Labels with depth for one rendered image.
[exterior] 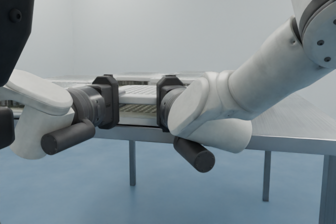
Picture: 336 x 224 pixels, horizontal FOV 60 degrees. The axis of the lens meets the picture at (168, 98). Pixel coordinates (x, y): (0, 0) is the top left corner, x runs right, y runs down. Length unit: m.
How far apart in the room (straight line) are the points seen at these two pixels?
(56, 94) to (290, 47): 0.35
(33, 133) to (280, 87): 0.37
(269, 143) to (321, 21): 0.44
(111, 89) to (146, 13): 3.97
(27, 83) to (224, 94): 0.30
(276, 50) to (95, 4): 4.82
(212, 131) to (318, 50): 0.22
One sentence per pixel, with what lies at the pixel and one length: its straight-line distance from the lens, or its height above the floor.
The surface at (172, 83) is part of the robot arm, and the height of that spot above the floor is 0.97.
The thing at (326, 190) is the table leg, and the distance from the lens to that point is 0.74.
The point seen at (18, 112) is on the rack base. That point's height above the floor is 0.89.
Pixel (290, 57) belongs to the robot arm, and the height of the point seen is 1.03.
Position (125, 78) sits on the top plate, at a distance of 1.33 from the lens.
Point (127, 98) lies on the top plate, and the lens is 0.70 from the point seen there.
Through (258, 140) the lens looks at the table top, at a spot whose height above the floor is 0.85.
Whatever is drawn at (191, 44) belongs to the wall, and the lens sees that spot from 4.28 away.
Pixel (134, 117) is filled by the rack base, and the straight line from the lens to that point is 0.70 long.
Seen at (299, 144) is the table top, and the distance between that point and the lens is 0.67.
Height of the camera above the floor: 1.03
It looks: 8 degrees down
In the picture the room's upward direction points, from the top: straight up
